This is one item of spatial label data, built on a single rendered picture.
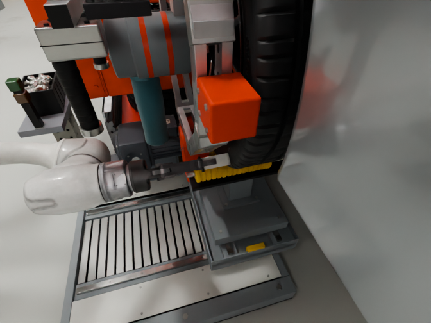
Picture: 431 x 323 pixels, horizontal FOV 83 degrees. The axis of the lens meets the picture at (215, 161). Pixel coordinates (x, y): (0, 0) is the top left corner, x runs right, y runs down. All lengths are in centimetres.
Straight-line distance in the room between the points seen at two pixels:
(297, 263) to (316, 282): 10
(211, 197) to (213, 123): 73
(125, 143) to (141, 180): 55
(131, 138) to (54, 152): 45
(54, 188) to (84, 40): 29
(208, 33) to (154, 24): 24
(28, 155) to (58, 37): 36
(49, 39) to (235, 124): 31
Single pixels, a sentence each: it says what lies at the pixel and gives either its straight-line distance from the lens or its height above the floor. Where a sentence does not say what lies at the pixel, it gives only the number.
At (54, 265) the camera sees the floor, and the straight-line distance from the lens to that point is 134.
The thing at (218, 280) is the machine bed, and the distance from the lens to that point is 104.
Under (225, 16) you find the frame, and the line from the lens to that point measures 40.
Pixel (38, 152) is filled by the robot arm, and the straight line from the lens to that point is 75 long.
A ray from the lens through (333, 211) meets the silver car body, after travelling 31.
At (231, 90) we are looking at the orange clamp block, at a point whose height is 88.
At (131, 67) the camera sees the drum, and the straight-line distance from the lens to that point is 62.
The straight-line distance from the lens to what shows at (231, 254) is 98.
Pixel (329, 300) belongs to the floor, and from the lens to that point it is 119.
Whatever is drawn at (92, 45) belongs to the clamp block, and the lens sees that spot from 47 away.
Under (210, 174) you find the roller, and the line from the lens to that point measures 73.
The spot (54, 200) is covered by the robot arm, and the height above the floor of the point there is 66.
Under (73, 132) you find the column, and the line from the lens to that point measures 149.
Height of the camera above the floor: 105
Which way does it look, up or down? 43 degrees down
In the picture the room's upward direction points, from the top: straight up
